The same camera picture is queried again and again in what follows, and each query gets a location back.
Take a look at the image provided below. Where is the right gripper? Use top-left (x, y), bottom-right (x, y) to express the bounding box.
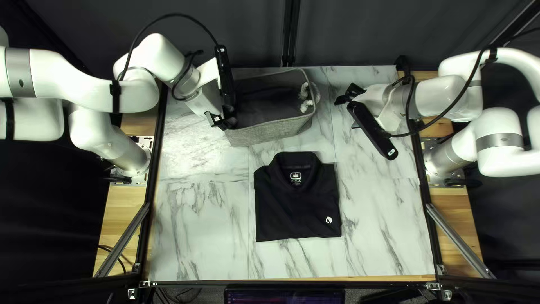
top-left (334, 83), bottom-right (417, 132)

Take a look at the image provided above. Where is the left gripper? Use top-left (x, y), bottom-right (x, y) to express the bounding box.
top-left (187, 58), bottom-right (238, 130)

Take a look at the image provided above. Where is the black sweatshirt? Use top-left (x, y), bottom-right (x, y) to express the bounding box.
top-left (253, 151), bottom-right (343, 243)

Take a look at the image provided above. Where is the grey fabric basket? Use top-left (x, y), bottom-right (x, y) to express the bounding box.
top-left (221, 68), bottom-right (322, 148)

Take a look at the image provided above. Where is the laptop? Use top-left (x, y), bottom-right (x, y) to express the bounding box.
top-left (224, 287), bottom-right (347, 304)

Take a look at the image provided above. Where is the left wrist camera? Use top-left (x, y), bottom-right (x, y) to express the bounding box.
top-left (214, 45), bottom-right (237, 120)

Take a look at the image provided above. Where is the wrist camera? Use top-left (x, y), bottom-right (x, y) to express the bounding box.
top-left (214, 45), bottom-right (237, 120)
top-left (346, 101), bottom-right (399, 161)

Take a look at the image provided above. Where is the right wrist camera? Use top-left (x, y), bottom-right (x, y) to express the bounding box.
top-left (346, 101), bottom-right (399, 161)

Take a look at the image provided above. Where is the black frame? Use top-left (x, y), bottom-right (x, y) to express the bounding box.
top-left (92, 0), bottom-right (540, 301)

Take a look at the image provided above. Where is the thin black cable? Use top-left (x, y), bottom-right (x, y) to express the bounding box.
top-left (98, 244), bottom-right (128, 275)

